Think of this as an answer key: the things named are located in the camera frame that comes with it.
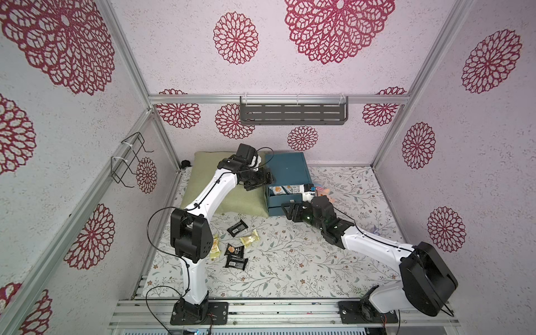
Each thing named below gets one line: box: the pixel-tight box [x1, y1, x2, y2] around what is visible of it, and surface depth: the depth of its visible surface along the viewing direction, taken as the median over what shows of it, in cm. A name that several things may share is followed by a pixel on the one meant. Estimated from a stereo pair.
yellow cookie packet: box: [210, 236, 220, 261], surface depth 89 cm
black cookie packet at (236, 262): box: [222, 254, 249, 271], surface depth 87 cm
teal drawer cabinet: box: [265, 152, 316, 198], surface depth 91 cm
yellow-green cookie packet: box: [239, 228, 261, 249], surface depth 92 cm
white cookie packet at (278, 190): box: [269, 185, 287, 195], surface depth 91 cm
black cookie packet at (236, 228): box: [226, 219, 249, 238], surface depth 97 cm
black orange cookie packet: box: [224, 242, 245, 258], surface depth 89 cm
